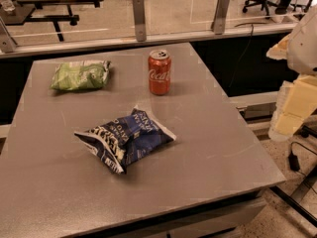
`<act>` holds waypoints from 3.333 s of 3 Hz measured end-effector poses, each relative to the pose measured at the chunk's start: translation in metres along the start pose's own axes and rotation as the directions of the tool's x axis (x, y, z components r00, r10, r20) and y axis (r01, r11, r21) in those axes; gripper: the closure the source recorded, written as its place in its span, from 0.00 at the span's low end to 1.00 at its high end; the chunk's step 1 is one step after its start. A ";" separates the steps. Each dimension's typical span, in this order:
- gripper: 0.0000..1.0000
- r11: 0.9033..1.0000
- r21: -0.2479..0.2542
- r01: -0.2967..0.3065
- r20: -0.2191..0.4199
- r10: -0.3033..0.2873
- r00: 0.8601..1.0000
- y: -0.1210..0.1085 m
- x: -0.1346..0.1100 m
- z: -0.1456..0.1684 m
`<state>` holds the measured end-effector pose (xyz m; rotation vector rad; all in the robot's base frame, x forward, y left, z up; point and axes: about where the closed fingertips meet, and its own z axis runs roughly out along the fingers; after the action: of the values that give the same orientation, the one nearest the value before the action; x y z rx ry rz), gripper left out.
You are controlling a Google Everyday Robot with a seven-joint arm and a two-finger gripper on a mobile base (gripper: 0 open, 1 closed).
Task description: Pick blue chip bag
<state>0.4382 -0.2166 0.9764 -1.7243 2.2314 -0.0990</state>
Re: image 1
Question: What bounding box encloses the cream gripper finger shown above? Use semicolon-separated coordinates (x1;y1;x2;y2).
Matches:
266;35;289;60
268;74;317;142

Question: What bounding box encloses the blue chip bag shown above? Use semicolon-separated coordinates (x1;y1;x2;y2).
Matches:
74;107;176;175

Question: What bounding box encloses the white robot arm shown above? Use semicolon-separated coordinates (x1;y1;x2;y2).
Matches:
266;6;317;142

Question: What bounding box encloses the green chip bag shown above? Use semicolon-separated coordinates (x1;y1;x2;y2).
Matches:
51;59;111;91

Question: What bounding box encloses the red Coca-Cola can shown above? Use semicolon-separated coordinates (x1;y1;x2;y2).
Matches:
148;49;171;95

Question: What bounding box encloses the grey drawer under table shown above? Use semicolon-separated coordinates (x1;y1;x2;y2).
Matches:
112;197;265;238

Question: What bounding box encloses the black background table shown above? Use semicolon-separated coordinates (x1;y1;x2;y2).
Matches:
0;0;104;42

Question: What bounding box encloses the plastic water bottle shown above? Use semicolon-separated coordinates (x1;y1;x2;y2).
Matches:
0;0;15;13

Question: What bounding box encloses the black power adapter with cable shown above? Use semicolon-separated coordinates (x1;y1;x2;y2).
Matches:
287;140;317;196

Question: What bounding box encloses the right metal glass post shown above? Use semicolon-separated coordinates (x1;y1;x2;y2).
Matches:
211;0;230;35

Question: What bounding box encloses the metal glass post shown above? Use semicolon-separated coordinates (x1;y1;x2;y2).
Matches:
211;0;230;35
0;17;17;53
132;0;147;42

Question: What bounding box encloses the middle metal glass post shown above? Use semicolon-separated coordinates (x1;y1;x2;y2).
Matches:
132;0;147;42

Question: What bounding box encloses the left metal glass post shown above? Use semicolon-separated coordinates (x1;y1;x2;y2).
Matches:
0;17;17;53

